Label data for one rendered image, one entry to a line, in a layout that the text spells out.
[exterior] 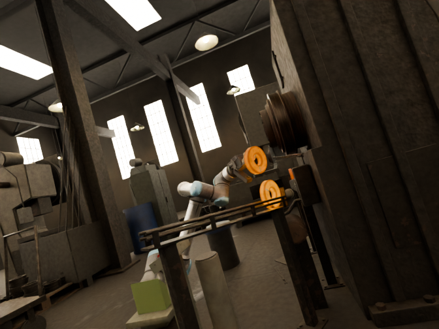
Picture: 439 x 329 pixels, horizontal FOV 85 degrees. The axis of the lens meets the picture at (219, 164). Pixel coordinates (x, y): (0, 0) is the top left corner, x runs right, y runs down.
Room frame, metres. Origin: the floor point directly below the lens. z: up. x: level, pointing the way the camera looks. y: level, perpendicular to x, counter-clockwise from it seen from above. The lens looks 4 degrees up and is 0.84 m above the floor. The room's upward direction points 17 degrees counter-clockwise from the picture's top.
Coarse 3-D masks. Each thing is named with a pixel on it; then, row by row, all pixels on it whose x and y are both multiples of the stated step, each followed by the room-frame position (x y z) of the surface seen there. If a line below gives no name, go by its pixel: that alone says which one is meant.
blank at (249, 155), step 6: (246, 150) 1.29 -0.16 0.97; (252, 150) 1.28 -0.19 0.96; (258, 150) 1.32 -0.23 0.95; (246, 156) 1.26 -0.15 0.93; (252, 156) 1.27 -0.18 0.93; (258, 156) 1.33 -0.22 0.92; (264, 156) 1.34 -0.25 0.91; (246, 162) 1.26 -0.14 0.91; (252, 162) 1.27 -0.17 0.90; (258, 162) 1.34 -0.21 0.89; (264, 162) 1.33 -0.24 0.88; (252, 168) 1.26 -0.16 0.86; (258, 168) 1.29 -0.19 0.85; (264, 168) 1.32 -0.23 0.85
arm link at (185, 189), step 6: (180, 186) 1.86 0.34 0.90; (186, 186) 1.66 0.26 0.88; (192, 186) 1.43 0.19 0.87; (198, 186) 1.38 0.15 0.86; (204, 186) 1.40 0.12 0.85; (210, 186) 1.42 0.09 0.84; (180, 192) 1.87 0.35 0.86; (186, 192) 1.65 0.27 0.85; (192, 192) 1.40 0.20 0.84; (198, 192) 1.38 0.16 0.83; (204, 192) 1.39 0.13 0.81; (210, 192) 1.41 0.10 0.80; (204, 198) 1.43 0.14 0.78; (210, 198) 1.42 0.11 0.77
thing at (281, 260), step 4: (276, 180) 2.15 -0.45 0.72; (280, 180) 2.17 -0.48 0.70; (260, 184) 2.38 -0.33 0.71; (280, 184) 2.16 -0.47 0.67; (252, 188) 2.35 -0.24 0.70; (256, 188) 2.36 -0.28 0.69; (284, 188) 2.17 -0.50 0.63; (252, 192) 2.34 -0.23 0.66; (256, 192) 2.36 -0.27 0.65; (252, 196) 2.34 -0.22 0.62; (256, 196) 2.35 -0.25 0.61; (260, 196) 2.37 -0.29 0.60; (280, 244) 2.25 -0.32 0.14; (276, 260) 2.26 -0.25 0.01; (280, 260) 2.24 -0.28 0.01; (284, 260) 2.21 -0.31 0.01
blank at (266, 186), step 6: (270, 180) 1.30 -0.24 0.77; (264, 186) 1.25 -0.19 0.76; (270, 186) 1.29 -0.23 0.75; (276, 186) 1.33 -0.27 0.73; (264, 192) 1.24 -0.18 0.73; (276, 192) 1.31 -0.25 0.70; (264, 198) 1.24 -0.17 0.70; (270, 198) 1.26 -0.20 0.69; (264, 204) 1.26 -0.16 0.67; (276, 204) 1.29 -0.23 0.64
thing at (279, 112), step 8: (272, 96) 1.56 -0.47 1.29; (272, 104) 1.50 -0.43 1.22; (280, 104) 1.49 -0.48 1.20; (280, 112) 1.48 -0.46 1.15; (280, 120) 1.48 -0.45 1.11; (280, 128) 1.48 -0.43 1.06; (288, 128) 1.49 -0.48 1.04; (288, 136) 1.51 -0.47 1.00; (288, 144) 1.55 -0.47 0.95; (288, 152) 1.62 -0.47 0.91
